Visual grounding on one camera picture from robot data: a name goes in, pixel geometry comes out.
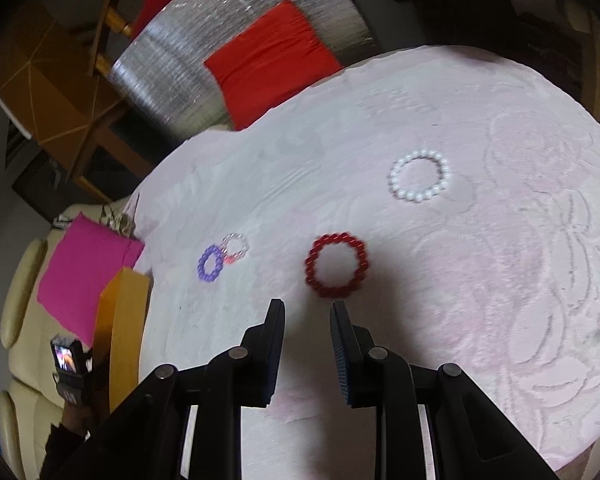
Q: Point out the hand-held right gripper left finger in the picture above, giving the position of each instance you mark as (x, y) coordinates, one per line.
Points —
(272, 360)

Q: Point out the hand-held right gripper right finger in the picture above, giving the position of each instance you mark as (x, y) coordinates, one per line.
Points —
(341, 360)

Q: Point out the orange cardboard box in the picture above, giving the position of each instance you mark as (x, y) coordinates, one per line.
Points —
(125, 320)

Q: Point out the person's left forearm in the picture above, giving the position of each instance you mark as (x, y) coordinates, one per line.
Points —
(60, 450)

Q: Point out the cream leather sofa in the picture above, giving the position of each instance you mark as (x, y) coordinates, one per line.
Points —
(25, 340)

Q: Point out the magenta cushion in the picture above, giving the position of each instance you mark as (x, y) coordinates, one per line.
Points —
(85, 270)

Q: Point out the pale pink embossed blanket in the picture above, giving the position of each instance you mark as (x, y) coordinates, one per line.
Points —
(480, 285)

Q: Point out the wooden cabinet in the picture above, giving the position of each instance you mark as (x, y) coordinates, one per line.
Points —
(45, 90)

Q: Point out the red cushion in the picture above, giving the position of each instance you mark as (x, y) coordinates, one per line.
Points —
(270, 65)

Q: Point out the silver foil panel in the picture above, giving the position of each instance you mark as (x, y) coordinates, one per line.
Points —
(180, 75)

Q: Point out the dark wooden furniture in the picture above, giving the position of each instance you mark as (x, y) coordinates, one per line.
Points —
(480, 10)

